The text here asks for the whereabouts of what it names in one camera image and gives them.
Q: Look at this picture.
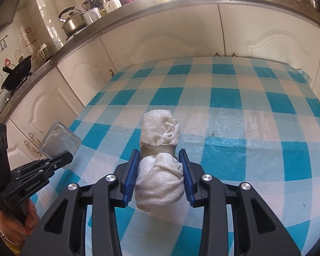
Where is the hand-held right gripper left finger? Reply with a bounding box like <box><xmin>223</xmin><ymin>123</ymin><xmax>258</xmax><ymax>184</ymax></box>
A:
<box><xmin>21</xmin><ymin>149</ymin><xmax>141</xmax><ymax>256</ymax></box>

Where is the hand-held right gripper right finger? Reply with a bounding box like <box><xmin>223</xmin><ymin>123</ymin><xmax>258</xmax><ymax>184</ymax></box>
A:
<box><xmin>177</xmin><ymin>148</ymin><xmax>300</xmax><ymax>256</ymax></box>

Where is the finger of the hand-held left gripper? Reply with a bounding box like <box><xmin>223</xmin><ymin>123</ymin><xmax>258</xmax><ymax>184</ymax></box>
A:
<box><xmin>43</xmin><ymin>151</ymin><xmax>73</xmax><ymax>172</ymax></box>

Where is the clear plastic packet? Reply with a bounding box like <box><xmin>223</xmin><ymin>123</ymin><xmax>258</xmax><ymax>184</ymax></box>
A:
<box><xmin>39</xmin><ymin>119</ymin><xmax>83</xmax><ymax>170</ymax></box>

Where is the white cloth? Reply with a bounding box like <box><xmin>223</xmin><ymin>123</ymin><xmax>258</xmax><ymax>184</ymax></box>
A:
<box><xmin>133</xmin><ymin>109</ymin><xmax>186</xmax><ymax>212</ymax></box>

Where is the person's left hand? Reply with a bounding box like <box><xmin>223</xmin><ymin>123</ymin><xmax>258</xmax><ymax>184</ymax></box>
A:
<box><xmin>0</xmin><ymin>199</ymin><xmax>40</xmax><ymax>243</ymax></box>

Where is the blue checkered tablecloth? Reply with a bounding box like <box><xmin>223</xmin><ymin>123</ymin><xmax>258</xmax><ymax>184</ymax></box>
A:
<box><xmin>29</xmin><ymin>56</ymin><xmax>320</xmax><ymax>256</ymax></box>

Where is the black wok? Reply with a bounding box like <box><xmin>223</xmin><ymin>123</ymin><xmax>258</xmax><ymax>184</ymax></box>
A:
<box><xmin>1</xmin><ymin>55</ymin><xmax>33</xmax><ymax>91</ymax></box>

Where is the steel kettle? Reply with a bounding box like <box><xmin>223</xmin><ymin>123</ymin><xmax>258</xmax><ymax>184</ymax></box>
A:
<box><xmin>59</xmin><ymin>7</ymin><xmax>88</xmax><ymax>37</ymax></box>

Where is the white kitchen cabinet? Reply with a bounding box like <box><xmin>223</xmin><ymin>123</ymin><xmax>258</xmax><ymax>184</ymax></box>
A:
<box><xmin>0</xmin><ymin>3</ymin><xmax>320</xmax><ymax>166</ymax></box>

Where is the white mug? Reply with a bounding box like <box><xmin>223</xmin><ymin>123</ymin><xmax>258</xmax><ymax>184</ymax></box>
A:
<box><xmin>103</xmin><ymin>0</ymin><xmax>122</xmax><ymax>13</ymax></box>
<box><xmin>83</xmin><ymin>7</ymin><xmax>102</xmax><ymax>26</ymax></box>

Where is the cartoon wall sticker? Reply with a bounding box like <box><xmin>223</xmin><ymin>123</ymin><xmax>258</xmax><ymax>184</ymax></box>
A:
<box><xmin>0</xmin><ymin>40</ymin><xmax>22</xmax><ymax>107</ymax></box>

